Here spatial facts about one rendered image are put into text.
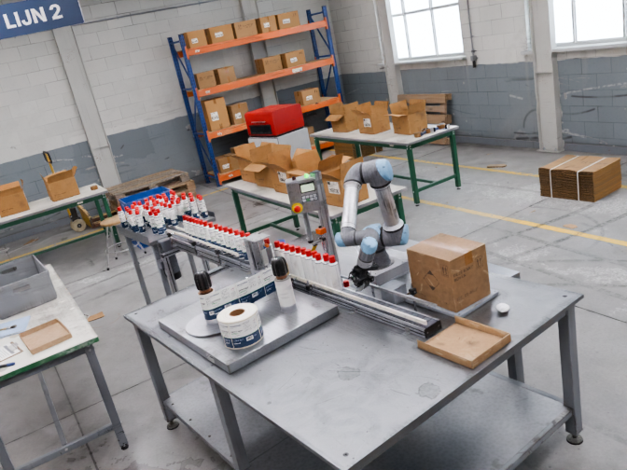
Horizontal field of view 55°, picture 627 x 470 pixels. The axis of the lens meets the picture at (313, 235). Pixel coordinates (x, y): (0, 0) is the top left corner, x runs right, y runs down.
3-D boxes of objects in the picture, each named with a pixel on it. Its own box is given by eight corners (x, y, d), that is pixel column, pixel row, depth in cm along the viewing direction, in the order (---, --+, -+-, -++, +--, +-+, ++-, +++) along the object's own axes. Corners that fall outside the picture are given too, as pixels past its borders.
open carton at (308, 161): (288, 199, 565) (280, 160, 553) (334, 182, 590) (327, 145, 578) (313, 205, 528) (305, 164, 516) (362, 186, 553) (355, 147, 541)
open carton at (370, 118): (352, 135, 801) (346, 106, 789) (377, 127, 818) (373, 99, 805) (368, 136, 767) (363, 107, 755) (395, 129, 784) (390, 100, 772)
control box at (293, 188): (292, 211, 345) (285, 179, 339) (321, 204, 344) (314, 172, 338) (292, 215, 335) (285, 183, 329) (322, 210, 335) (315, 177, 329)
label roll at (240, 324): (236, 327, 311) (229, 302, 306) (271, 328, 303) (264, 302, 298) (216, 348, 294) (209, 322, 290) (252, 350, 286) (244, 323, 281)
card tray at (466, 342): (417, 347, 268) (416, 339, 267) (455, 323, 282) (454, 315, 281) (472, 369, 245) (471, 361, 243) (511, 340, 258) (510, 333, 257)
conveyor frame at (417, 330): (241, 269, 403) (239, 262, 402) (254, 263, 409) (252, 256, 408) (425, 338, 274) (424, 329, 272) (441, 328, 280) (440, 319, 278)
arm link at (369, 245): (380, 237, 290) (376, 248, 284) (375, 253, 298) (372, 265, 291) (364, 232, 291) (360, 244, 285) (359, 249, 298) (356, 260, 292)
